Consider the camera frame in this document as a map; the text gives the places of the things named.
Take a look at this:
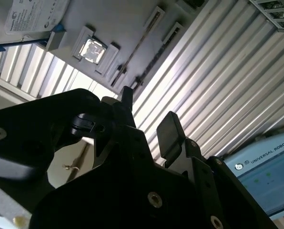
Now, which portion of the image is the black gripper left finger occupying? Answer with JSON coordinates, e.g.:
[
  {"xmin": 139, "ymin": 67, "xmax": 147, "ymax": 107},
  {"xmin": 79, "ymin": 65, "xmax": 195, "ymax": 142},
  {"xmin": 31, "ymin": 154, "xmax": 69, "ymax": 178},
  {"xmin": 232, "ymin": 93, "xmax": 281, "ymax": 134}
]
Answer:
[{"xmin": 0, "ymin": 86, "xmax": 169, "ymax": 215}]

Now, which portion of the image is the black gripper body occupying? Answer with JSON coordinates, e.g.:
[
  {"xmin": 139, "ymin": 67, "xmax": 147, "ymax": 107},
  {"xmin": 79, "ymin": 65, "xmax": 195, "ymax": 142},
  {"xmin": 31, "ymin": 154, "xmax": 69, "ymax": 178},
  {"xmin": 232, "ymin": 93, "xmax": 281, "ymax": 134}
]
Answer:
[{"xmin": 31, "ymin": 156, "xmax": 213, "ymax": 229}]

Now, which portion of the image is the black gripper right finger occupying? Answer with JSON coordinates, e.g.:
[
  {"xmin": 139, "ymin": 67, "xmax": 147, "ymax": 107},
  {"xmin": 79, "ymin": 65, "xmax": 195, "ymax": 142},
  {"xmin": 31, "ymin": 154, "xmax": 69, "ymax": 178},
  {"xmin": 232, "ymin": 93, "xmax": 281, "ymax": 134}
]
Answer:
[{"xmin": 156, "ymin": 111, "xmax": 277, "ymax": 229}]

